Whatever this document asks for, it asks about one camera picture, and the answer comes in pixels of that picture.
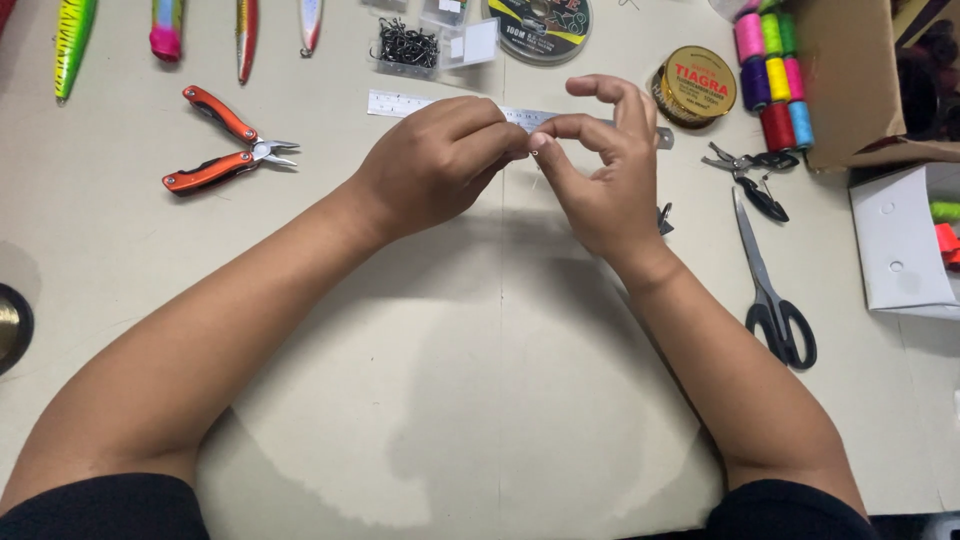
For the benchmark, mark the green yellow fishing lure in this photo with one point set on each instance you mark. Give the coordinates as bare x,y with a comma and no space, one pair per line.
73,45

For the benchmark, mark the clear plastic hook box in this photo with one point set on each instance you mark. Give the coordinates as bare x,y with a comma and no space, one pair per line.
472,45

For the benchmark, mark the red gold fishing lure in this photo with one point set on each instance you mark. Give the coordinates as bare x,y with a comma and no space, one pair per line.
246,37

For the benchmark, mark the person's right hand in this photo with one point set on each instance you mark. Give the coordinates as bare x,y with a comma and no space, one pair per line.
619,191

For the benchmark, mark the black braided line spool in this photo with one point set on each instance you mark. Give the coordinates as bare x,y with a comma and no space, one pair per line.
541,30

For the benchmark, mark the neon green item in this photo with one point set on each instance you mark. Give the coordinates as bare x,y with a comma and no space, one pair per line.
946,211

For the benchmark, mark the bundle of coloured thread spools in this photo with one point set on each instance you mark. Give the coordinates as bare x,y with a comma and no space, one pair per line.
776,79

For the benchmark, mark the black round container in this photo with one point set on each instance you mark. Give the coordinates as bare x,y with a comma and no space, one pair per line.
13,330

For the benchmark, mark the small clear plastic box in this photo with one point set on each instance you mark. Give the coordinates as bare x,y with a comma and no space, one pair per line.
444,11

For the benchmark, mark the person's black left sleeve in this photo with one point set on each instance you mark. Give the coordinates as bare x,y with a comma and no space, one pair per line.
105,510

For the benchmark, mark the person's left hand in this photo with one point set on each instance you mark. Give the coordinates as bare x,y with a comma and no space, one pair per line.
427,169

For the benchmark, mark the brown cardboard box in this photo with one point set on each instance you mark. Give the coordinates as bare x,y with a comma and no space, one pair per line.
847,82

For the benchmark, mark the pile of black fishing hooks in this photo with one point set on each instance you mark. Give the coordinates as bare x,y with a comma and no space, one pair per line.
407,45

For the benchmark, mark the orange multitool pliers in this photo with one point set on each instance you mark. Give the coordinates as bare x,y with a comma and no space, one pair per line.
217,161

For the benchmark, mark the pink rainbow fishing lure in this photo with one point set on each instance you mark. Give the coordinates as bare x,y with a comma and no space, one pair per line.
166,34

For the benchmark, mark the steel ruler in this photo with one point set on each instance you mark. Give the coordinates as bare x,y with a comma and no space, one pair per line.
397,105

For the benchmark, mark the neon orange item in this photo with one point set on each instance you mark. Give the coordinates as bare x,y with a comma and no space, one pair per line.
949,244

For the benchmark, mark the white cardboard box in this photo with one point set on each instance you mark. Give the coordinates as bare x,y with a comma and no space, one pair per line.
896,240

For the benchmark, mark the gold leader line spool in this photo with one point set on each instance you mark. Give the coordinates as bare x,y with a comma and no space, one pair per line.
697,82

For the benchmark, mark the small black metal clip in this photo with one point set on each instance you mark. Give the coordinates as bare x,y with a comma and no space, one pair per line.
664,219

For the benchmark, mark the person's black sleeve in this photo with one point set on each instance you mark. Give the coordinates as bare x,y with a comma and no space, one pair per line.
787,514
105,510

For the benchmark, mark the person's black right sleeve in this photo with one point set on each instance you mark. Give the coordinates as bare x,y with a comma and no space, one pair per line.
787,514

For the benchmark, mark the white red fishing lure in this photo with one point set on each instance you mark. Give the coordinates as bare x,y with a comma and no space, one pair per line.
310,22

